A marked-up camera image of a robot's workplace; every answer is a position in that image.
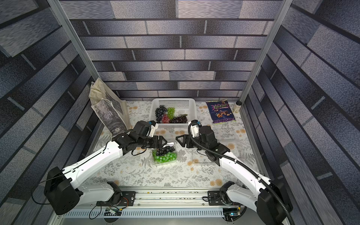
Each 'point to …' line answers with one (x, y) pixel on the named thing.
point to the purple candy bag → (221, 111)
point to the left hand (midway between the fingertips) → (163, 141)
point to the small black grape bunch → (164, 150)
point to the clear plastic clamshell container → (168, 157)
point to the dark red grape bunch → (181, 118)
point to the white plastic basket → (182, 106)
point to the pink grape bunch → (165, 119)
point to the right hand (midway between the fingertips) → (179, 137)
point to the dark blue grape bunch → (159, 112)
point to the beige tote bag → (114, 110)
